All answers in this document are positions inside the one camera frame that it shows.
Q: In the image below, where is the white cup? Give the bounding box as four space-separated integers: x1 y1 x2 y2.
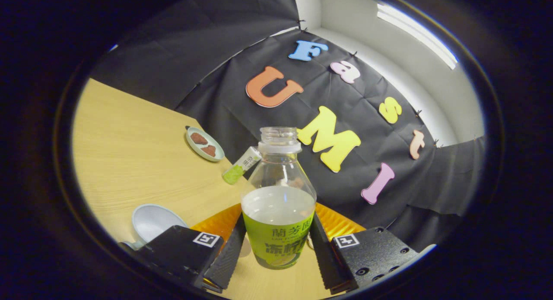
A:
122 204 188 250

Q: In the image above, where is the wooden table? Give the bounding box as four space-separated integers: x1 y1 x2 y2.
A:
71 78 342 300

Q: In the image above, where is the black backdrop cloth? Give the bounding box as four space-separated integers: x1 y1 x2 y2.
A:
89 0 486 253

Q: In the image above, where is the green label juice bottle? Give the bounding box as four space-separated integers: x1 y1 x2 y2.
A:
241 126 318 270

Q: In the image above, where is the ceiling light panel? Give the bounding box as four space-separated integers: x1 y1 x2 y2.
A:
377 3 458 70

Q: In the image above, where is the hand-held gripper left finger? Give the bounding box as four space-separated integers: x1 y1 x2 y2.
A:
130 204 247 293

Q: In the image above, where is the slim bottle with green drink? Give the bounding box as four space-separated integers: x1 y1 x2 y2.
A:
222 146 262 185

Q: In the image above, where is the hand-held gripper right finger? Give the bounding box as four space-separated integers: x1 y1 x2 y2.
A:
309 203 420 294

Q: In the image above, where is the small pale green plate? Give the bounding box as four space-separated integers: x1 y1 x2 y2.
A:
185 126 225 162

